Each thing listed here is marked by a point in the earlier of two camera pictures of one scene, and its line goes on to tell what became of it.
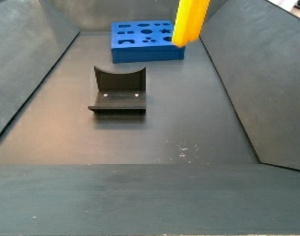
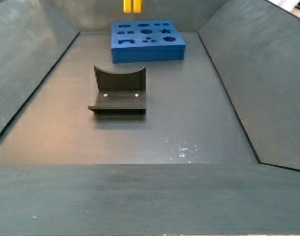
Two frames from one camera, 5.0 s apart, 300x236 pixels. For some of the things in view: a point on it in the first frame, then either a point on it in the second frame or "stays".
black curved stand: (119, 92) stays
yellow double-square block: (189, 19) → (133, 6)
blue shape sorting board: (141, 41) stays
